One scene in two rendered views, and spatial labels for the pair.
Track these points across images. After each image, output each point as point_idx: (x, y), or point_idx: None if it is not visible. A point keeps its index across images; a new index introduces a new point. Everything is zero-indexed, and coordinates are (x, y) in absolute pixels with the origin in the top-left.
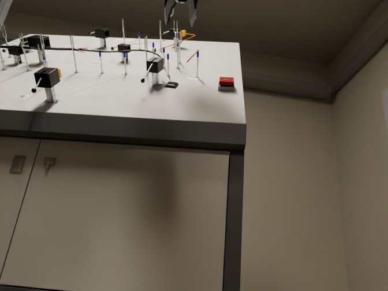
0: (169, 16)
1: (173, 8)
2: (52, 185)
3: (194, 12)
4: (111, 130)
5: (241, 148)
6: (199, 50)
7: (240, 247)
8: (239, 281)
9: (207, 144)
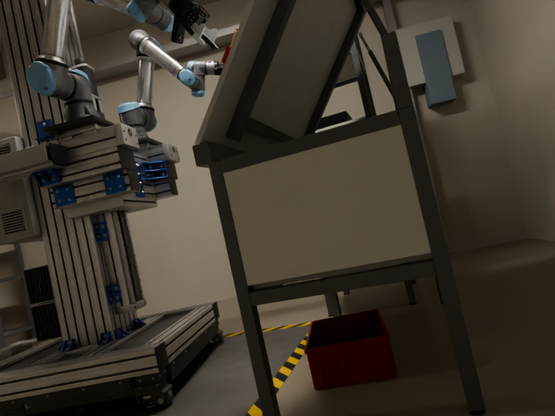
0: (211, 44)
1: (210, 30)
2: None
3: (194, 38)
4: None
5: (203, 165)
6: (234, 29)
7: (226, 248)
8: (232, 274)
9: None
